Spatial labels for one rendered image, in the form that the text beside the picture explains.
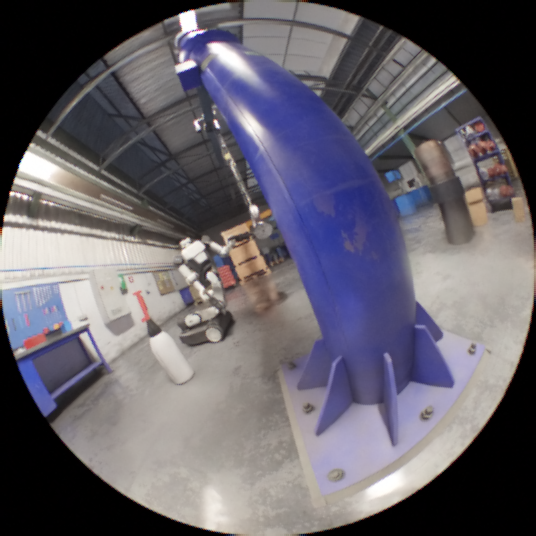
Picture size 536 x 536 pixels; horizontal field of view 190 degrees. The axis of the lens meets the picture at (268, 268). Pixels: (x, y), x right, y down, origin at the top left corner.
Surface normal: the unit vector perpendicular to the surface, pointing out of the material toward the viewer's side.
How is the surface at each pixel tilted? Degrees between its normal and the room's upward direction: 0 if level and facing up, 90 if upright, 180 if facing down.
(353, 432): 0
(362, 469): 0
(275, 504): 0
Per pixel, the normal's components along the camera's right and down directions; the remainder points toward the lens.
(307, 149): -0.31, 0.21
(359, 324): -0.55, 0.30
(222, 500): -0.40, -0.91
